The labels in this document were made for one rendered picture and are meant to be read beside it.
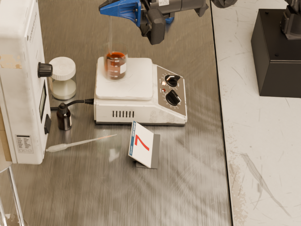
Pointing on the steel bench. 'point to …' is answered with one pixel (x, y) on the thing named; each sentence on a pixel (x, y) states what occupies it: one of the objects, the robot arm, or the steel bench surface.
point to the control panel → (161, 73)
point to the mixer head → (23, 85)
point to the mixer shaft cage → (9, 219)
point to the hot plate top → (130, 92)
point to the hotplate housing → (135, 109)
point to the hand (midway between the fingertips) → (117, 7)
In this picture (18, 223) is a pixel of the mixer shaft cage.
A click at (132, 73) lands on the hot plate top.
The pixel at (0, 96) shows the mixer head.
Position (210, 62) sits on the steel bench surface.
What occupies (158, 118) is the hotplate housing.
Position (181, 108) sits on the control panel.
